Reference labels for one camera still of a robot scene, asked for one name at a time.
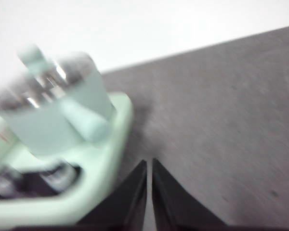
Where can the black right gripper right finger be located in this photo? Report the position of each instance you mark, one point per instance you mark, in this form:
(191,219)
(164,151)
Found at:
(168,202)

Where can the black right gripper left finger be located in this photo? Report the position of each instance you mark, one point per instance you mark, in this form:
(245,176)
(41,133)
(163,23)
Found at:
(132,202)

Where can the silver control knob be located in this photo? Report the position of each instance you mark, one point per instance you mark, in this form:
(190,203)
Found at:
(1,187)
(57,178)

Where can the glass lid with green knob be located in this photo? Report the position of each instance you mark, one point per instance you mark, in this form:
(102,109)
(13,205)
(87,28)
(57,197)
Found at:
(33,60)

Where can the green breakfast machine base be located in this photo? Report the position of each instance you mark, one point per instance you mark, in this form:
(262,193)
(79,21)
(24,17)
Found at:
(103,168)

